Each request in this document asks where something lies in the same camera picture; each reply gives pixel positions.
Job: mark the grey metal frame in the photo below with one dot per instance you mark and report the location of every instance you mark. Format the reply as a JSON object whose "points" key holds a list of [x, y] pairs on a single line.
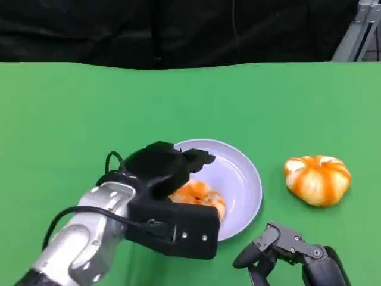
{"points": [[355, 32]]}

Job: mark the lilac plate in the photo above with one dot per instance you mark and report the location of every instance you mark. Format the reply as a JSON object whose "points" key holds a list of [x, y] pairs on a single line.
{"points": [[238, 184]]}

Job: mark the black backdrop curtain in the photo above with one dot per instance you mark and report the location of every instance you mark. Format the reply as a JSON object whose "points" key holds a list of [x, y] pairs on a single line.
{"points": [[149, 29]]}

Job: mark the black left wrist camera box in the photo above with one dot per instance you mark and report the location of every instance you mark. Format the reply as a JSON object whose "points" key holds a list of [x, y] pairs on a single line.
{"points": [[184, 220]]}

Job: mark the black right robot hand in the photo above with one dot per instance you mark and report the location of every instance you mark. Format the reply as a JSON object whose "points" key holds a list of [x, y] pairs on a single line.
{"points": [[294, 241]]}

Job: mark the green table cloth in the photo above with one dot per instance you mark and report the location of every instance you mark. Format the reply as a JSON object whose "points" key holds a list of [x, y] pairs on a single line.
{"points": [[190, 104]]}

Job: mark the orange and white bread roll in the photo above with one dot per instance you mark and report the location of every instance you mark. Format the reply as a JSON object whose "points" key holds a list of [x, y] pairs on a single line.
{"points": [[317, 181], [205, 193]]}

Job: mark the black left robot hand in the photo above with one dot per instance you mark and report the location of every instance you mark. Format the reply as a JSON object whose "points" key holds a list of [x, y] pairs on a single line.
{"points": [[160, 169]]}

